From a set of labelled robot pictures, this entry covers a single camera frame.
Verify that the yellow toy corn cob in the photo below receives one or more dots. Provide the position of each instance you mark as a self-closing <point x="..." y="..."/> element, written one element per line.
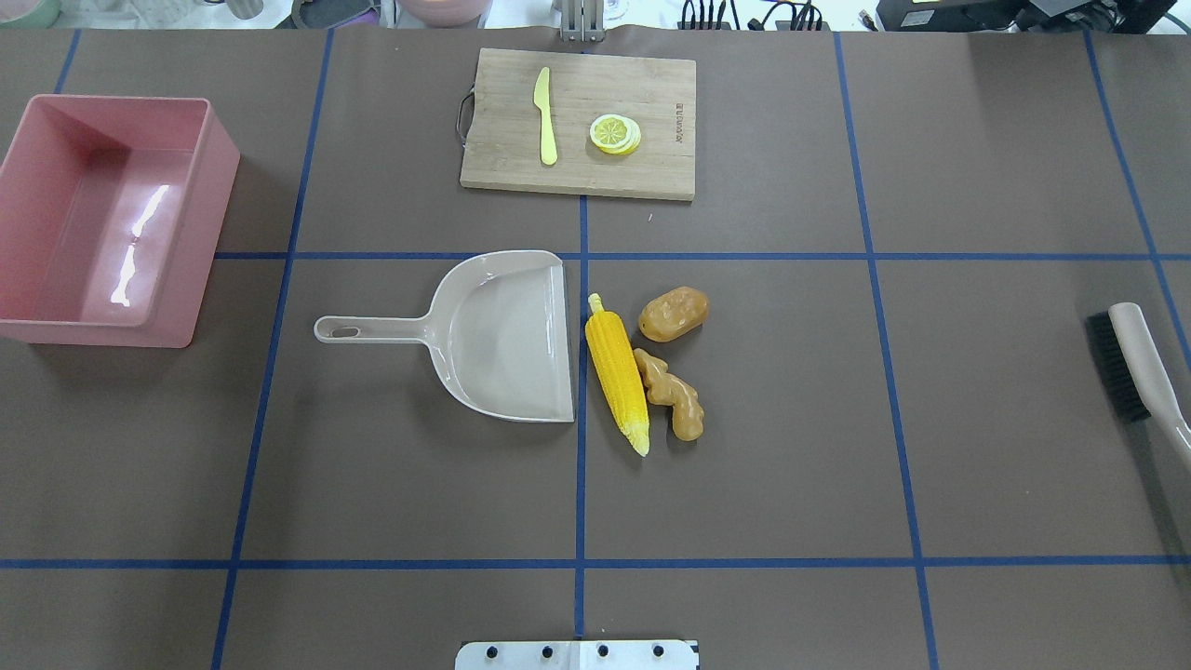
<point x="615" y="365"/>

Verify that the brown toy potato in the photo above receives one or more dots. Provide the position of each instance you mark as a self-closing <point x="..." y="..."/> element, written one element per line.
<point x="673" y="314"/>

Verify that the tan toy ginger root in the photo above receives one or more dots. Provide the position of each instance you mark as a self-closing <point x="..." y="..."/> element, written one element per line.
<point x="663" y="388"/>

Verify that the beige plastic dustpan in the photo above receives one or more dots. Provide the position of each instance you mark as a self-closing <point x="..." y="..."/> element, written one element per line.
<point x="497" y="332"/>

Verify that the beige hand brush black bristles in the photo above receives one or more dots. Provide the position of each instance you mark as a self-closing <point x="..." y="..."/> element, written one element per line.
<point x="1133" y="373"/>

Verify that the pink plastic bin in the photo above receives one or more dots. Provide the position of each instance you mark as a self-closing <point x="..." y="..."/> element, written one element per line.
<point x="111" y="212"/>

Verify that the yellow toy lemon slices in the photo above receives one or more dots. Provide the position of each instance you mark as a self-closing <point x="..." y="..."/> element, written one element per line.
<point x="615" y="134"/>

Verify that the wooden cutting board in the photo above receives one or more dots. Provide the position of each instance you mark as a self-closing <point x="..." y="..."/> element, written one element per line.
<point x="501" y="149"/>

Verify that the yellow plastic toy knife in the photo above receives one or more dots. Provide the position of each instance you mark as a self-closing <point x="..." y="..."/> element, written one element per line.
<point x="542" y="100"/>

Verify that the pink bowl with ice cubes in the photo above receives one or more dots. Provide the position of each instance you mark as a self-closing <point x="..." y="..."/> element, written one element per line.
<point x="445" y="13"/>

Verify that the aluminium frame post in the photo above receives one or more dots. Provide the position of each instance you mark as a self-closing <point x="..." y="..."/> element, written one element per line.
<point x="582" y="21"/>

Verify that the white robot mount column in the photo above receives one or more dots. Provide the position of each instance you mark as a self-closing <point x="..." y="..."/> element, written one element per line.
<point x="580" y="654"/>

